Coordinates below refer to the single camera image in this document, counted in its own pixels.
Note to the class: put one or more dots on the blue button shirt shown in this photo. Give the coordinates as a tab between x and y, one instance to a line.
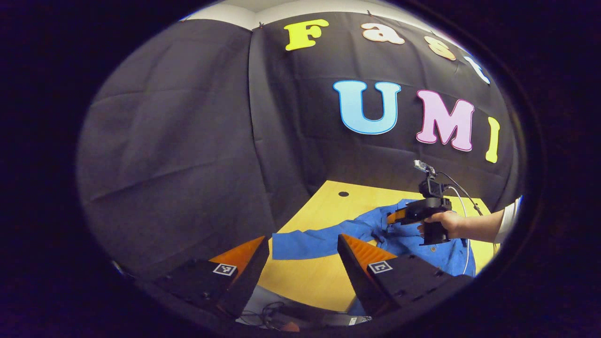
319	244

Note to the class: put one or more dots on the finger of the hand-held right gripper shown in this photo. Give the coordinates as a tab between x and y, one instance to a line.
396	216

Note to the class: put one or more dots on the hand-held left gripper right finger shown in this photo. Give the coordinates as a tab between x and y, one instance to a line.
359	281

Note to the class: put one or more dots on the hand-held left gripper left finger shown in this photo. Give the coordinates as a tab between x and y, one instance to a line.
249	281

